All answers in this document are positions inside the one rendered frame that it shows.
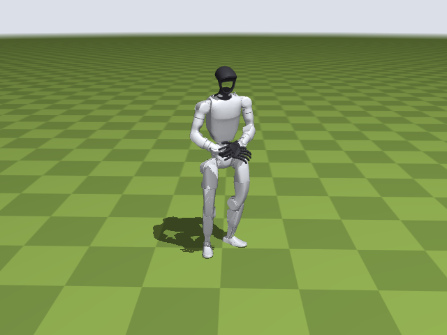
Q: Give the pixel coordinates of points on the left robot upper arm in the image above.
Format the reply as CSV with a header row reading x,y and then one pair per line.
x,y
247,113

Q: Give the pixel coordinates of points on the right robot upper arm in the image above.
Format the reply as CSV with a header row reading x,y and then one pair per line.
x,y
201,109

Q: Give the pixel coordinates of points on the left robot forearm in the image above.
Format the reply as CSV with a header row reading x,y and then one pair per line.
x,y
247,136

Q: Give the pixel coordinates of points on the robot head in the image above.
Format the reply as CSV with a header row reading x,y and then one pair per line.
x,y
225,74

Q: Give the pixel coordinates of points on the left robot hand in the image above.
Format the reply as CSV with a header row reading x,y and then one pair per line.
x,y
232,147

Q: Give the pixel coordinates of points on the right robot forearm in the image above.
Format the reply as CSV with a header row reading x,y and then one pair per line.
x,y
204,143

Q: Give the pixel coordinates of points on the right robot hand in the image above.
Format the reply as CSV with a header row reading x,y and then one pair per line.
x,y
239,153

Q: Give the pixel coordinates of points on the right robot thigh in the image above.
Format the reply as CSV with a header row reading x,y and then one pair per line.
x,y
209,184

